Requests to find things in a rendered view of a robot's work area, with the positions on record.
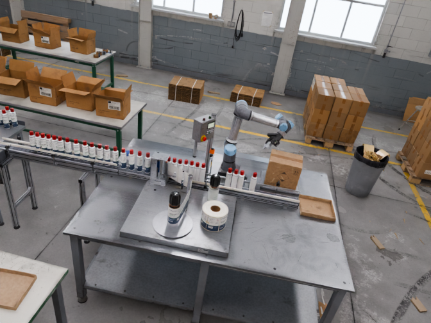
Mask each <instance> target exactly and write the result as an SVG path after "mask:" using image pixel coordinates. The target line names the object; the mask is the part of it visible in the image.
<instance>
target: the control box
mask: <svg viewBox="0 0 431 323"><path fill-rule="evenodd" d="M209 116H210V115H204V116H202V117H198V118H195V119H194V123H193V130H192V139H193V140H195V141H197V142H199V143H200V142H203V139H202V138H203V137H206V138H207V140H208V139H211V138H213V135H214V132H213V133H210V134H207V130H210V129H213V128H214V127H215V124H214V127H212V128H209V129H207V127H208V123H209V122H213V121H215V122H216V120H215V119H214V118H212V119H208V117H209ZM203 118H205V120H206V121H203Z"/></svg>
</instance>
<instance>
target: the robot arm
mask: <svg viewBox="0 0 431 323"><path fill-rule="evenodd" d="M233 114H234V115H235V116H234V118H233V122H232V126H231V129H230V133H229V135H228V137H226V140H225V141H224V155H223V162H222V164H221V169H222V170H223V171H226V172H228V169H229V168H232V172H233V171H234V170H235V169H236V164H235V156H236V152H237V149H236V145H237V136H238V134H239V130H240V127H241V124H242V120H243V119H244V120H248V121H250V120H252V121H255V122H258V123H261V124H265V125H268V126H271V127H274V128H278V129H279V130H278V132H277V133H268V134H267V136H268V137H269V138H268V139H267V141H266V142H265V145H264V148H263V149H271V146H272V145H274V146H275V147H277V146H278V145H279V144H280V142H279V141H280V140H281V139H282V138H284V136H285V135H286V134H287V133H288V132H289V131H290V130H291V129H292V128H293V127H294V124H293V123H292V122H291V121H290V120H289V121H288V120H287V119H286V118H285V117H284V116H283V115H282V114H281V113H279V114H278V115H277V116H276V117H275V119H273V118H271V117H267V116H265V115H261V114H258V113H254V112H253V111H252V110H249V109H248V104H247V102H246V101H244V100H240V101H237V102H236V104H235V110H234V113H233Z"/></svg>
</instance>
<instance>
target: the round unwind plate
mask: <svg viewBox="0 0 431 323"><path fill-rule="evenodd" d="M167 216H168V210H166V211H162V212H160V213H158V214H157V215H156V216H155V217H154V219H153V228H154V230H155V231H156V232H157V233H158V234H160V235H162V236H165V237H169V238H178V237H182V236H185V235H186V234H188V233H189V232H190V231H191V230H192V227H193V221H192V219H191V218H190V216H189V215H187V214H186V213H183V215H182V217H181V219H180V220H179V224H178V225H177V226H175V227H171V226H169V225H168V224H167Z"/></svg>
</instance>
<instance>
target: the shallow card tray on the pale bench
mask: <svg viewBox="0 0 431 323"><path fill-rule="evenodd" d="M36 280H37V275H36V274H31V273H28V272H22V271H18V270H10V269H4V268H0V308H4V309H7V310H15V311H16V310H17V308H18V307H19V305H20V304H21V302H22V301H23V299H24V298H25V296H26V295H27V293H28V292H29V290H30V289H31V287H32V286H33V284H34V282H35V281H36Z"/></svg>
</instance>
